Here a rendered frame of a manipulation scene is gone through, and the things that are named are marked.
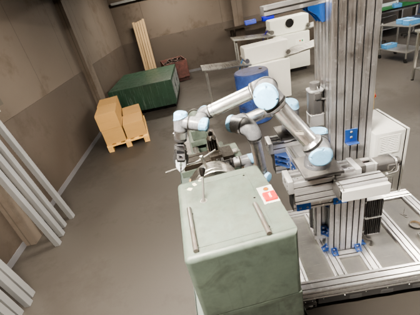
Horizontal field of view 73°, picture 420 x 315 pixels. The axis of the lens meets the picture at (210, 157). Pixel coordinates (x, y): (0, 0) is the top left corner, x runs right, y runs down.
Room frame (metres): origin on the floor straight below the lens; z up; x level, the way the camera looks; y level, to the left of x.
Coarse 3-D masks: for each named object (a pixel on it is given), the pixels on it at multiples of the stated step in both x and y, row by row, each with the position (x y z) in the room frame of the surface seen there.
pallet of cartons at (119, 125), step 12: (108, 108) 5.19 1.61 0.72; (120, 108) 5.80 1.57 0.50; (132, 108) 5.83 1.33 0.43; (96, 120) 4.88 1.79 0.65; (108, 120) 4.90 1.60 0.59; (120, 120) 5.12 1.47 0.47; (132, 120) 5.08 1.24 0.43; (144, 120) 5.77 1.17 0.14; (108, 132) 4.89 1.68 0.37; (120, 132) 4.91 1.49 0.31; (132, 132) 4.96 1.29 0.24; (144, 132) 5.00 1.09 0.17; (108, 144) 4.88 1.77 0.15
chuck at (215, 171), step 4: (216, 168) 1.46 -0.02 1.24; (220, 168) 1.46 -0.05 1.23; (224, 168) 1.47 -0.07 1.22; (208, 172) 1.43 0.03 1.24; (212, 172) 1.43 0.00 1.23; (216, 172) 1.43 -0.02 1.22; (220, 172) 1.43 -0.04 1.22; (224, 172) 1.43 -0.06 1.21; (200, 176) 1.44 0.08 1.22; (204, 176) 1.43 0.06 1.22; (208, 176) 1.43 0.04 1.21
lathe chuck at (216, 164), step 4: (208, 164) 1.52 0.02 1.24; (212, 164) 1.51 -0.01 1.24; (216, 164) 1.50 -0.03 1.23; (220, 164) 1.51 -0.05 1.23; (224, 164) 1.52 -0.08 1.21; (228, 164) 1.54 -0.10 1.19; (208, 168) 1.48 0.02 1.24; (212, 168) 1.47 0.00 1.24; (228, 168) 1.48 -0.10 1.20; (232, 168) 1.53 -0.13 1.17; (196, 172) 1.51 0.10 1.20; (192, 176) 1.53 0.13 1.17; (196, 176) 1.48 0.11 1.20; (192, 180) 1.50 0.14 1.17
